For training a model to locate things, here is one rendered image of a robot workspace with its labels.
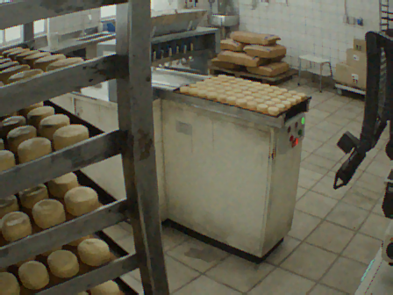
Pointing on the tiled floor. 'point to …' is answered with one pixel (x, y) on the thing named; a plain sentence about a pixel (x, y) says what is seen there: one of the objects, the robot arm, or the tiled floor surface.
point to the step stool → (317, 68)
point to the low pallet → (252, 75)
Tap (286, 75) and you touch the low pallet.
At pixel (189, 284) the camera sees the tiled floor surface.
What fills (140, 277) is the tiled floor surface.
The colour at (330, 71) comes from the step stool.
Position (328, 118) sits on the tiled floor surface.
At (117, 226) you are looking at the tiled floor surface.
